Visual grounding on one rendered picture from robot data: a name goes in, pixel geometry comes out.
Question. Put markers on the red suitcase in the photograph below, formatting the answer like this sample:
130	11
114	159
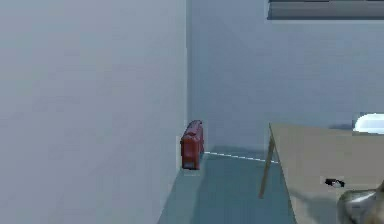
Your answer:
192	145

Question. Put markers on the shiny grey metal vessel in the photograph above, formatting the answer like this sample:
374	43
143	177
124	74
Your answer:
361	206

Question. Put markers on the grey window blind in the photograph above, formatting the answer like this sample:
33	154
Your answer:
326	9

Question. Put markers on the white bowl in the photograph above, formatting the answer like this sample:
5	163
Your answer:
370	123

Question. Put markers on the tan wooden table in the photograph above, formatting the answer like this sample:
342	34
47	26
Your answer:
326	156

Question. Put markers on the small black and white object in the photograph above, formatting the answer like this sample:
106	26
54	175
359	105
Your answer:
334	182

